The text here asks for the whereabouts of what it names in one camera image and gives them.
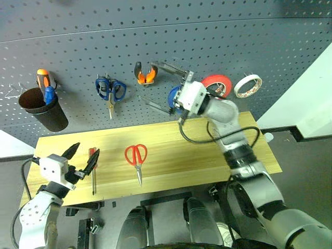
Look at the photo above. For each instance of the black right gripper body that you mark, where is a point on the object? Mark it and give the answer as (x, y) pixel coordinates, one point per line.
(188, 76)

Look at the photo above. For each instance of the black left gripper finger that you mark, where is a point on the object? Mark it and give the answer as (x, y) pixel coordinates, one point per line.
(71, 152)
(93, 162)

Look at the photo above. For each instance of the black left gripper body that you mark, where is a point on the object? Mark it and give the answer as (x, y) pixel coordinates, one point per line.
(74, 176)

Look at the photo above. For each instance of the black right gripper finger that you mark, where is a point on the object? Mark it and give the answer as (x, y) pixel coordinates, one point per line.
(158, 105)
(171, 68)

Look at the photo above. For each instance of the blue tape roll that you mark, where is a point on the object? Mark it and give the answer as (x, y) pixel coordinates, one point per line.
(171, 98)

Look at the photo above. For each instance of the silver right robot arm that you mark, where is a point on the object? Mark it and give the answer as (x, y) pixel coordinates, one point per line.
(225, 111)

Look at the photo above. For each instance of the grey pegboard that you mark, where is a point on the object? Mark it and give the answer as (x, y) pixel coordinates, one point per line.
(181, 39)

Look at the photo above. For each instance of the red tape roll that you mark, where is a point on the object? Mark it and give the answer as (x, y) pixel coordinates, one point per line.
(220, 78)

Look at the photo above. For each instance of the white tape roll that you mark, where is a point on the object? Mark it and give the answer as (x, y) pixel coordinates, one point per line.
(241, 85)

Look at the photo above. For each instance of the orange and black pliers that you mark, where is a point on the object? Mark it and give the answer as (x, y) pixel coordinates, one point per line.
(145, 77)

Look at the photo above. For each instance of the black plastic cup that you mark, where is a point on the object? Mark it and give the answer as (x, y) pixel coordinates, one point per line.
(52, 116)

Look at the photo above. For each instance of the dark rounded shape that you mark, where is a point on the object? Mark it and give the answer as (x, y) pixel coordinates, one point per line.
(135, 228)
(202, 223)

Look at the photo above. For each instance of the orange and black screwdriver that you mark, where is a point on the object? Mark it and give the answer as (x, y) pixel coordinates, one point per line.
(42, 77)

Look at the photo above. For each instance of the white shoe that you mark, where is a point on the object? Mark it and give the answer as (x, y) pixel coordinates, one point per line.
(227, 232)

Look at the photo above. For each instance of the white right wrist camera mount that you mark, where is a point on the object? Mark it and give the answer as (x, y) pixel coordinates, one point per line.
(193, 94)

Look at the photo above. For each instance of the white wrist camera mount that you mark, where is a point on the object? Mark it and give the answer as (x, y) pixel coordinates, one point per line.
(53, 167)
(193, 94)

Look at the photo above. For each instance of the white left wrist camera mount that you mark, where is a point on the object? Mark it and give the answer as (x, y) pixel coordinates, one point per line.
(53, 167)

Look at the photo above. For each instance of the black table frame bar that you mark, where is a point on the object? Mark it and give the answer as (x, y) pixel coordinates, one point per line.
(166, 198)

